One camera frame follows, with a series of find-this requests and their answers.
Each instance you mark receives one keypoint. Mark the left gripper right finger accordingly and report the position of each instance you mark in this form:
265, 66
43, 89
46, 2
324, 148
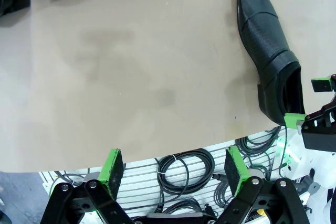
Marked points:
236, 171

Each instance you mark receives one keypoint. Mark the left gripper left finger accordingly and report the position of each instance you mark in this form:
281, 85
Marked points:
111, 171

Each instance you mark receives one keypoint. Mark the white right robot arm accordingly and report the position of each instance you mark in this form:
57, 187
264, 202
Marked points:
296, 161

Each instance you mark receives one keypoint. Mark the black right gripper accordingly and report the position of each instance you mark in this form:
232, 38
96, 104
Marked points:
320, 138

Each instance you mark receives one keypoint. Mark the black leather dress shoe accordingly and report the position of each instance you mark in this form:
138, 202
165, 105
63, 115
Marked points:
262, 37

